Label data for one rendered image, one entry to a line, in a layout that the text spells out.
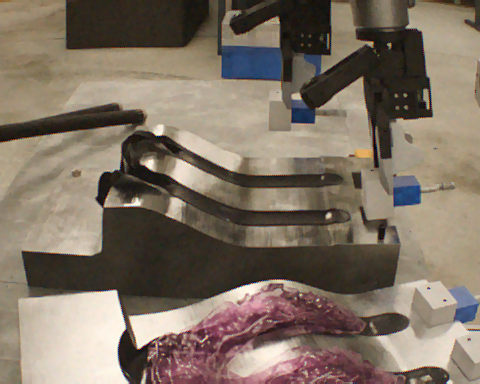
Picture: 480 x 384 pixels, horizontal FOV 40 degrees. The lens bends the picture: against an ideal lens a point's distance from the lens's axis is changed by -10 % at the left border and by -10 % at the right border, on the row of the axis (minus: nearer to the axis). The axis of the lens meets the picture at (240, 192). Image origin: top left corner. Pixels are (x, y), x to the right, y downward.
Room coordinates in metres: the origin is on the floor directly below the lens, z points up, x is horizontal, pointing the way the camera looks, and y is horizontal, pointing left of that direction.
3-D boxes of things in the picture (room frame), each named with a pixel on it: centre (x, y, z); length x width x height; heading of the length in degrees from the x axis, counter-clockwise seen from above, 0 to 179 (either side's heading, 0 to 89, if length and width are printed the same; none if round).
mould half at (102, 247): (0.88, 0.04, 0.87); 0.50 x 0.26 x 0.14; 89
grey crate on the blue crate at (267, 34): (4.25, -0.19, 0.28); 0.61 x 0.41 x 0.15; 85
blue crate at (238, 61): (4.25, -0.19, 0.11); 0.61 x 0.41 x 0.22; 85
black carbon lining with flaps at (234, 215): (0.87, 0.03, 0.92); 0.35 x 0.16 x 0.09; 89
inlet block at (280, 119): (1.11, -0.11, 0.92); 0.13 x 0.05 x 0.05; 89
